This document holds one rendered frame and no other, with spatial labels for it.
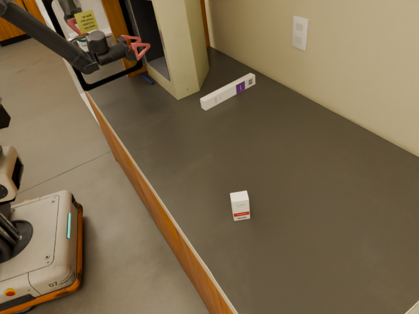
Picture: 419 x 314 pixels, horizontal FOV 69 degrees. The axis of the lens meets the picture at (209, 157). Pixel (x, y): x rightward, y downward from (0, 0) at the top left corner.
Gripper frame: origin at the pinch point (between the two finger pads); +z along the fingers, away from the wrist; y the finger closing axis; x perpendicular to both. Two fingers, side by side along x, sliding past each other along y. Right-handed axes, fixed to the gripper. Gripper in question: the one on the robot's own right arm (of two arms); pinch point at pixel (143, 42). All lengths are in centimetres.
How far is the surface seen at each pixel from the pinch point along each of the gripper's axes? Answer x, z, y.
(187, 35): -2.7, 13.0, -15.2
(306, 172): 22, 14, -79
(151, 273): 116, -40, -23
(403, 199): 22, 26, -102
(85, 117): 117, -28, 171
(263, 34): 6, 46, -20
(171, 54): 2.1, 5.0, -15.2
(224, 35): 15, 46, 12
